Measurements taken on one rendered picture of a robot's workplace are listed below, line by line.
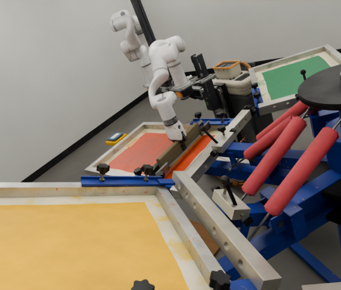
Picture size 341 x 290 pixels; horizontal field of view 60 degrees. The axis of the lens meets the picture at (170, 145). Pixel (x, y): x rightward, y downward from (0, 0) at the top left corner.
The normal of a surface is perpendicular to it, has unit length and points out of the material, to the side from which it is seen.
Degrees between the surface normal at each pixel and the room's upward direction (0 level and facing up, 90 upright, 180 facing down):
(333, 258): 0
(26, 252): 32
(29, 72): 90
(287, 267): 0
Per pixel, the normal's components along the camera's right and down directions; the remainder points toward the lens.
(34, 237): 0.16, -0.94
